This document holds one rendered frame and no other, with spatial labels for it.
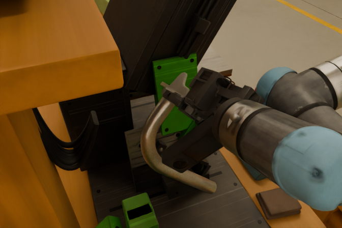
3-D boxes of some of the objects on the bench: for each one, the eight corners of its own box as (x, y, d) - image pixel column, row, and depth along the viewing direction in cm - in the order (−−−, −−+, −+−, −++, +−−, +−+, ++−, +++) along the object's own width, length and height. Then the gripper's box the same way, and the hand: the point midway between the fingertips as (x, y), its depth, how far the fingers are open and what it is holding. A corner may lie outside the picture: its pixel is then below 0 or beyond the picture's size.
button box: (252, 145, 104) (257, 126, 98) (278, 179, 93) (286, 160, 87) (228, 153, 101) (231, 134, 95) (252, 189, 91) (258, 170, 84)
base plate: (154, 56, 146) (153, 52, 145) (308, 291, 68) (311, 287, 67) (67, 74, 135) (66, 69, 133) (133, 382, 56) (132, 380, 55)
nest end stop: (193, 167, 90) (202, 154, 89) (201, 179, 85) (211, 166, 84) (190, 166, 89) (199, 153, 89) (198, 178, 84) (208, 165, 84)
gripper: (280, 113, 43) (206, 83, 62) (235, 72, 38) (169, 53, 57) (247, 162, 43) (182, 116, 62) (198, 127, 38) (143, 89, 56)
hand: (171, 100), depth 58 cm, fingers closed on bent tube, 3 cm apart
